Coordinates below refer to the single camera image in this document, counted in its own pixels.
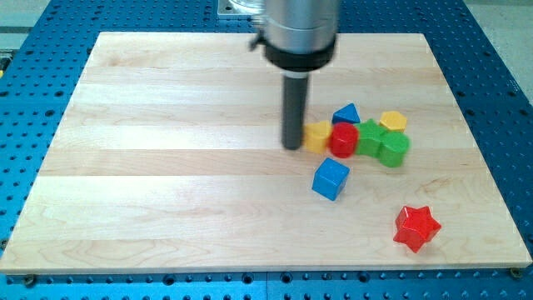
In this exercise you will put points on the black pusher mount ring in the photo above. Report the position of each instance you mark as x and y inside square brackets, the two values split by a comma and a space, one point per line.
[302, 63]

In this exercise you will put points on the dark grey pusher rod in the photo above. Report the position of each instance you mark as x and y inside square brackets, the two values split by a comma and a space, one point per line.
[294, 95]

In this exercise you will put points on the yellow heart block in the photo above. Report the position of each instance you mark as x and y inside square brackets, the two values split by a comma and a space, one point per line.
[317, 136]

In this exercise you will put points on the red cylinder block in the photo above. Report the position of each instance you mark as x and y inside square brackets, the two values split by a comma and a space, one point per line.
[343, 140]

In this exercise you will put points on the green star block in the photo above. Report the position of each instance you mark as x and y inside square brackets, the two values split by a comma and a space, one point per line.
[370, 136]

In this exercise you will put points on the green cylinder block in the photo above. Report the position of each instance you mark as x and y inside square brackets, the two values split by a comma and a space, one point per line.
[394, 146]

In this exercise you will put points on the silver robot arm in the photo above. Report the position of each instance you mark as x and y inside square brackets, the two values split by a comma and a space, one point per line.
[299, 37]

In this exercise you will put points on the blue triangle block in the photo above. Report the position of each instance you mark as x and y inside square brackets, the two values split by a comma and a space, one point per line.
[347, 114]

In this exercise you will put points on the yellow hexagon block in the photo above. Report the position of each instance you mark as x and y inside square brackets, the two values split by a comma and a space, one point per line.
[393, 121]

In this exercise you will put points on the blue cube block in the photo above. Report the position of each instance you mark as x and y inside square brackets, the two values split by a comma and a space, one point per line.
[330, 179]

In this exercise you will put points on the light wooden board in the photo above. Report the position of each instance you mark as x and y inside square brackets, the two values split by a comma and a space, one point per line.
[168, 159]

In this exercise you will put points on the red star block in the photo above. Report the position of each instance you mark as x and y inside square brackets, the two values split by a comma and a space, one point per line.
[415, 227]

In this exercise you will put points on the blue perforated table plate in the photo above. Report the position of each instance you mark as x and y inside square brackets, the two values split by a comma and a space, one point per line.
[43, 74]

